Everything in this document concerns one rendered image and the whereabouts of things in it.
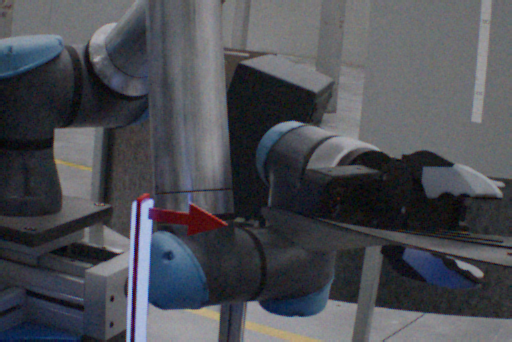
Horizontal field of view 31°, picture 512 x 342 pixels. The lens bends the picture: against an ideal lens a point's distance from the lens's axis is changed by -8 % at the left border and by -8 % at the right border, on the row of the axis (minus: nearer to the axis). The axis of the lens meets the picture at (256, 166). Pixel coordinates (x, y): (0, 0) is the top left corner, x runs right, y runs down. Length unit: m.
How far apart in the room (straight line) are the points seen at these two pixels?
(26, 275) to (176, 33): 0.46
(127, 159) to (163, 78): 2.18
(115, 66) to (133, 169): 1.82
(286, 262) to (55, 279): 0.37
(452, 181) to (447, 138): 6.38
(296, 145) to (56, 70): 0.41
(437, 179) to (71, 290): 0.58
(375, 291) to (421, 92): 4.67
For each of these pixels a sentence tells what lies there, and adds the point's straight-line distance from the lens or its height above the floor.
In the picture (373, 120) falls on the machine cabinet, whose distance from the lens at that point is 7.40.
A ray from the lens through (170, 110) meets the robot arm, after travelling 0.92.
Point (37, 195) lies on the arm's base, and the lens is 1.26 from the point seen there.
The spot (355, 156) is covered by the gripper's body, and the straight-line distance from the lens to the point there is 0.90.
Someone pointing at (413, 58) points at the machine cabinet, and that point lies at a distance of 7.24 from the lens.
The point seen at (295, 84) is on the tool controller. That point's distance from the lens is 1.26.
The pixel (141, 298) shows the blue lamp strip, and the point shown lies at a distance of 0.72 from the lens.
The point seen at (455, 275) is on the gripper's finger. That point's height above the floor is 1.14.
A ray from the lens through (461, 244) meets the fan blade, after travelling 0.66.
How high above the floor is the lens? 1.34
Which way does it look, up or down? 10 degrees down
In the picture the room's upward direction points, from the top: 6 degrees clockwise
